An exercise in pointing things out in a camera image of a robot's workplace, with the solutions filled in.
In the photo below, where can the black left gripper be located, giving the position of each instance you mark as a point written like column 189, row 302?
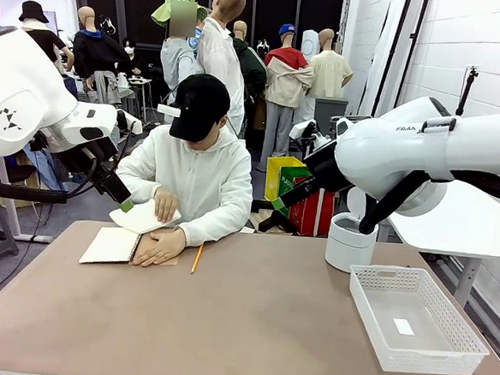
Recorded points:
column 110, row 186

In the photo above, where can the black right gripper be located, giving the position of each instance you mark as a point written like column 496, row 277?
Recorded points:
column 303, row 191

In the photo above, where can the white paper sheet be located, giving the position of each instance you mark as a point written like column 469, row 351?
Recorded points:
column 138, row 218

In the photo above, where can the spiral notebook brown cover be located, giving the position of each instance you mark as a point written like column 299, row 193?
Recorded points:
column 108, row 246

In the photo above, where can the yellow pencil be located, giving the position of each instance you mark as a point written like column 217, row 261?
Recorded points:
column 197, row 259

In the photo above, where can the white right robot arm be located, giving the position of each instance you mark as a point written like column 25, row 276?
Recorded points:
column 407, row 151

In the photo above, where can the person's left forearm white sleeve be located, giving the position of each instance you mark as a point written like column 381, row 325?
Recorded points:
column 221, row 224

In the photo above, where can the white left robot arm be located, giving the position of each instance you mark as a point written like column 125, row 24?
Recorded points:
column 20, row 94

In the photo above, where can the person's right hand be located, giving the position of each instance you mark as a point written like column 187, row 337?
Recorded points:
column 166, row 205

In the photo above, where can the person's left hand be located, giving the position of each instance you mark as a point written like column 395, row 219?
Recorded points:
column 160, row 247

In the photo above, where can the black chair base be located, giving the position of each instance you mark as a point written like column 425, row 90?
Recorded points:
column 269, row 221

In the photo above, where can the green recycling bin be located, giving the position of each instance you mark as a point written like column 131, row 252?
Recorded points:
column 285, row 183

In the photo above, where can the yellow recycling bin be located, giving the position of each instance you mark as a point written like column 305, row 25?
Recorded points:
column 276, row 176

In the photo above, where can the red recycling bin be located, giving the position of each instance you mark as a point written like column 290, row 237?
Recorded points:
column 316, row 215

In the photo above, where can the seated person white hoodie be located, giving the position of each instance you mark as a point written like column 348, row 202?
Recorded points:
column 208, row 176

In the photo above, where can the white round trash bin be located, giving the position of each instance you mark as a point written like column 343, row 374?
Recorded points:
column 348, row 250

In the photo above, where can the blue cloth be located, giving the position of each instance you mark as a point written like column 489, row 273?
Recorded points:
column 45, row 169

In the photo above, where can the grey cabinet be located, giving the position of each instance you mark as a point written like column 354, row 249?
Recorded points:
column 328, row 111

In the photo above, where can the metal tray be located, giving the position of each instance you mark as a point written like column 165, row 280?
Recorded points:
column 353, row 117

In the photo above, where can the white stand leg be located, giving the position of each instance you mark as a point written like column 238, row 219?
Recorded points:
column 10, row 205

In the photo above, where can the black cap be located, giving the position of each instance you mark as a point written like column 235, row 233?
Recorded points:
column 200, row 107

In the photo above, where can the mannequin blue cap red jacket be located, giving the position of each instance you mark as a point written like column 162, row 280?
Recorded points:
column 285, row 78

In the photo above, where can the mannequin dark green jacket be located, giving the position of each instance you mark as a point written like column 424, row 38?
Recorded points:
column 251, row 72

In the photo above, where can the mannequin cream shirt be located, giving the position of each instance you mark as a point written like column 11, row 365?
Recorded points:
column 331, row 73

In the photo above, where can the masked person black clothes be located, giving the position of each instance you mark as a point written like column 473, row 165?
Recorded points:
column 134, row 61

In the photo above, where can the mannequin navy hoodie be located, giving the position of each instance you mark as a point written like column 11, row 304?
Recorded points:
column 96, row 52

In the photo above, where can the figure green checkered hat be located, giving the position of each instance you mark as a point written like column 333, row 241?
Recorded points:
column 177, row 58

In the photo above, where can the tall mannequin white shirt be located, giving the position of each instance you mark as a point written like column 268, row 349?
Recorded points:
column 222, row 57

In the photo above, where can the white oval device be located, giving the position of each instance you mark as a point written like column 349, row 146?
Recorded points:
column 310, row 46

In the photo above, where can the small white basket label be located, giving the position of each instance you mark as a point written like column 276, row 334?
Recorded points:
column 403, row 327

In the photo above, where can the leaning white board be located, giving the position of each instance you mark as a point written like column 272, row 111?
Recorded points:
column 383, row 55

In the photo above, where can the large white side table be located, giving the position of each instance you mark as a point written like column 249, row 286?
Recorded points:
column 466, row 228

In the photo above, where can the mannequin black bucket hat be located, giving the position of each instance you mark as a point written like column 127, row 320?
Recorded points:
column 44, row 36

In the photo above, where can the white perforated plastic basket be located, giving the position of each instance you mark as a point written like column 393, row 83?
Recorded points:
column 414, row 358

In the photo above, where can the black tripod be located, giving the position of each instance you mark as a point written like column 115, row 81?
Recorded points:
column 466, row 91

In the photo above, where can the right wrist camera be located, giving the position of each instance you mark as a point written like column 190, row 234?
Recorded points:
column 307, row 131

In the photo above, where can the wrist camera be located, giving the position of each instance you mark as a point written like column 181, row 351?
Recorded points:
column 130, row 124
column 307, row 131

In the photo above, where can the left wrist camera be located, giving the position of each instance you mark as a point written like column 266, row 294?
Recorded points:
column 130, row 124

